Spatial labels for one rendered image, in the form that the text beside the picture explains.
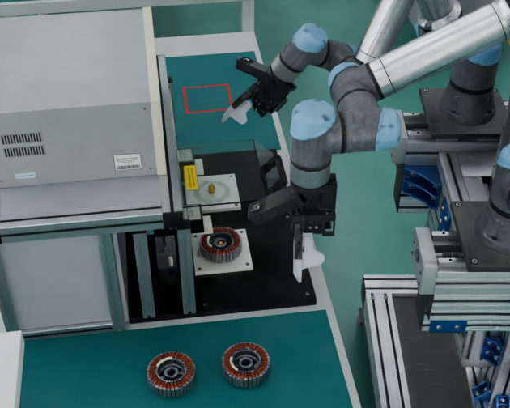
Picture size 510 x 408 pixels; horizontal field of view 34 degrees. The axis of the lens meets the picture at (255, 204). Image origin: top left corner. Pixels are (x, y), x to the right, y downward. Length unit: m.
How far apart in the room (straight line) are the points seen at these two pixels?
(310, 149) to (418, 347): 1.44
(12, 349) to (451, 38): 0.95
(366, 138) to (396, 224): 2.07
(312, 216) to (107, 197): 0.54
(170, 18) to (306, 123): 3.58
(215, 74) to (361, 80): 1.47
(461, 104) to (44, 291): 1.16
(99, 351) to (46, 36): 0.77
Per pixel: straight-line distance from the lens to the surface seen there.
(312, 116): 1.45
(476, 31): 1.60
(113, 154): 1.92
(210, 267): 2.20
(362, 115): 1.50
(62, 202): 1.92
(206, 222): 2.18
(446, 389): 2.73
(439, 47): 1.59
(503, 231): 1.92
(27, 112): 1.86
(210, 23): 4.91
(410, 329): 2.86
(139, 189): 1.93
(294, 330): 2.09
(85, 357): 2.07
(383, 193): 3.69
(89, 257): 1.95
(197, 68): 3.05
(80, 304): 2.06
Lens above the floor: 2.32
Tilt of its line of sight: 40 degrees down
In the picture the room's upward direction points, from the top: straight up
